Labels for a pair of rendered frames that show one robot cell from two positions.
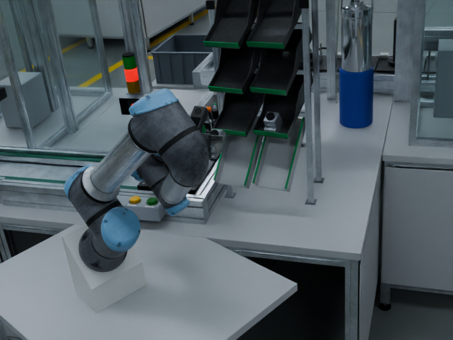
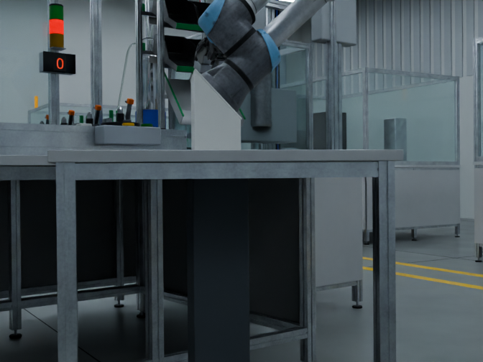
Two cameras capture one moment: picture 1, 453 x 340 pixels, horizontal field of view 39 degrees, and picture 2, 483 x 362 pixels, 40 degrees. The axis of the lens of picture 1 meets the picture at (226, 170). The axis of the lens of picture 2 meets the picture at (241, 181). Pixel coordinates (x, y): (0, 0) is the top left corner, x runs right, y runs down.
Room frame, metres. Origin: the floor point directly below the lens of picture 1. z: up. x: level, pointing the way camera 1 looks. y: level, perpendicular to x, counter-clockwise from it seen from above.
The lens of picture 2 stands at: (0.58, 2.03, 0.79)
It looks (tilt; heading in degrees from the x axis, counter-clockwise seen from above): 0 degrees down; 302
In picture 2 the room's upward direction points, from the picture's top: 1 degrees counter-clockwise
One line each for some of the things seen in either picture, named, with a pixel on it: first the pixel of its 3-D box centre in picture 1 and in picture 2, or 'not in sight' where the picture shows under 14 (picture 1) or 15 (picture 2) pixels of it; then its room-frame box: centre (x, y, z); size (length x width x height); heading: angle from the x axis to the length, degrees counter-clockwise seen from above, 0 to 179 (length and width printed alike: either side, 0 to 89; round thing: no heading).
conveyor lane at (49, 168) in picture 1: (114, 177); not in sight; (2.35, 0.47, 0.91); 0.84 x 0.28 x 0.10; 70
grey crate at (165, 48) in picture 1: (204, 59); not in sight; (4.36, 0.08, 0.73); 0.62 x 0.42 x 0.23; 70
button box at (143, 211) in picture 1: (136, 208); (128, 135); (2.05, 0.35, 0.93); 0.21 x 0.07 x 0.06; 70
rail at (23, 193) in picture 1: (99, 199); (66, 139); (2.18, 0.51, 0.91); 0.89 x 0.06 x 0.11; 70
